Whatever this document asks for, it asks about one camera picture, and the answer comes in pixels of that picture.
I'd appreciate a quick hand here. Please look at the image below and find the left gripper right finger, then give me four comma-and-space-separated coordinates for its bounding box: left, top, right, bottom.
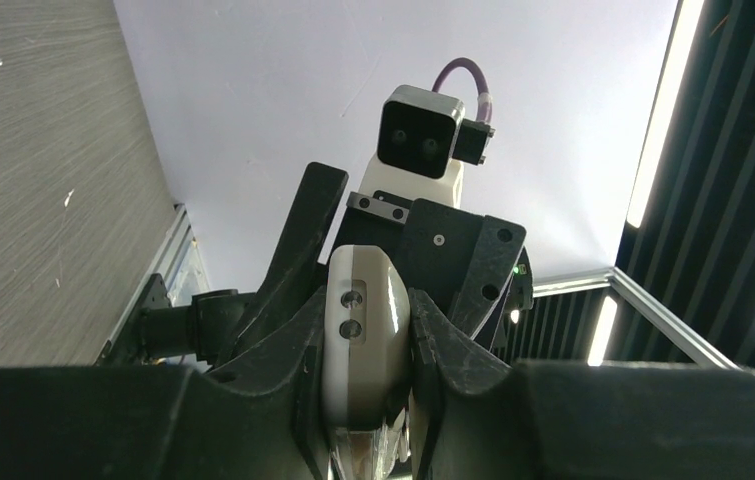
409, 290, 755, 479

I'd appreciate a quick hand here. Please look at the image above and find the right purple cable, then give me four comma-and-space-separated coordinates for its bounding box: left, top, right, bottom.
431, 57, 494, 124

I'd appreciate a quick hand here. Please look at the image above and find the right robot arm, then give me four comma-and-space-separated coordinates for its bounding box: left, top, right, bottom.
98, 162, 533, 366

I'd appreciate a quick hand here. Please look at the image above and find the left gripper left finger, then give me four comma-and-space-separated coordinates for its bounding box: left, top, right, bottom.
0, 290, 328, 479

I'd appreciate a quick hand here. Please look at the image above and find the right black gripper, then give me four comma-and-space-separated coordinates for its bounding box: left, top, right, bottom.
217, 162, 534, 365

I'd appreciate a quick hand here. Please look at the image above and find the white beige remote control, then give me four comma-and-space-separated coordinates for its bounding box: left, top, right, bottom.
321, 245, 411, 479

